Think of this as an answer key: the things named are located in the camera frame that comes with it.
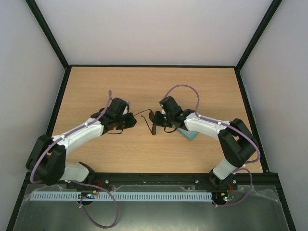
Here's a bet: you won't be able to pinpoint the dark aviator sunglasses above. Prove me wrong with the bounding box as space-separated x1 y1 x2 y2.
133 109 156 135

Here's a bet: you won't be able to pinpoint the grey glasses case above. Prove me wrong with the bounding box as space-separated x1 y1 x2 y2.
177 128 198 141

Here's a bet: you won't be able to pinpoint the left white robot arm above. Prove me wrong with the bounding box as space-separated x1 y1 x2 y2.
26 98 137 185

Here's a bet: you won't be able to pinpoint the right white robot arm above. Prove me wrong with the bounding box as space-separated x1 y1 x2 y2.
149 96 259 189

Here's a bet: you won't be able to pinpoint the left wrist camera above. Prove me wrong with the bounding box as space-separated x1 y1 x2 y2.
122 101 131 115

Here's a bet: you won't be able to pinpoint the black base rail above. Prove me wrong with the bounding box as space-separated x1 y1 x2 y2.
24 172 280 192

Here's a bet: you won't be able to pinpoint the black enclosure frame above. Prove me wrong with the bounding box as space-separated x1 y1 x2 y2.
0 0 308 231

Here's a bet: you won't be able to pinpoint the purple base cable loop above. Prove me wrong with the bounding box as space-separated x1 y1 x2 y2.
78 184 120 228

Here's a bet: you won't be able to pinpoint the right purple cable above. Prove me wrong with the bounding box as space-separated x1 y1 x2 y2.
166 84 262 164

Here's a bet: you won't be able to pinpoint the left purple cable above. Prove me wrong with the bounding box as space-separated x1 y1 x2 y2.
30 90 114 185

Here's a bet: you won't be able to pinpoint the light blue cable duct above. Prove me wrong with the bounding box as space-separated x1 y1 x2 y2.
30 192 212 202

